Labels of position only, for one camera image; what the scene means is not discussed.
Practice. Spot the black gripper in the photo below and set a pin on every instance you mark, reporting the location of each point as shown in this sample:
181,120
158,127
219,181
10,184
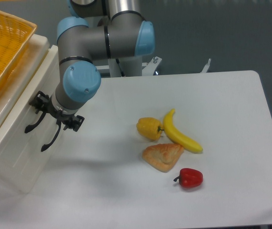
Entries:
41,104

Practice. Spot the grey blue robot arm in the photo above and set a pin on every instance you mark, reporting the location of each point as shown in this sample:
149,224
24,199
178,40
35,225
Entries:
97,30

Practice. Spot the white plastic drawer cabinet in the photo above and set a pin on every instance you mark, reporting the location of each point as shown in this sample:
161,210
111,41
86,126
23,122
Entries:
45,79

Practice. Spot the yellow woven basket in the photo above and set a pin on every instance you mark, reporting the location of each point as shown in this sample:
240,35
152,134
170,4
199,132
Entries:
15,34

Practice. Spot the yellow bell pepper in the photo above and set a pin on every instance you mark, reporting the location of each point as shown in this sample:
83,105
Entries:
150,128

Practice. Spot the brown pastry bread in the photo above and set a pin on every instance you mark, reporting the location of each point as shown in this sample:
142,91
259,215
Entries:
162,157

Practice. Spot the yellow banana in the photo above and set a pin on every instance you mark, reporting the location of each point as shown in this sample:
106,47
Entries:
178,137

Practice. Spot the red bell pepper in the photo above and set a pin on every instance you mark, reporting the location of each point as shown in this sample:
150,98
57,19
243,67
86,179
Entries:
189,178

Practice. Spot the black bottom drawer handle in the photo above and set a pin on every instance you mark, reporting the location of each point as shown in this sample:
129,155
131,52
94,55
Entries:
48,145

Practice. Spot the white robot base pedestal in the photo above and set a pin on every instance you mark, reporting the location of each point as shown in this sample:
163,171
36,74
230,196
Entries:
130,66

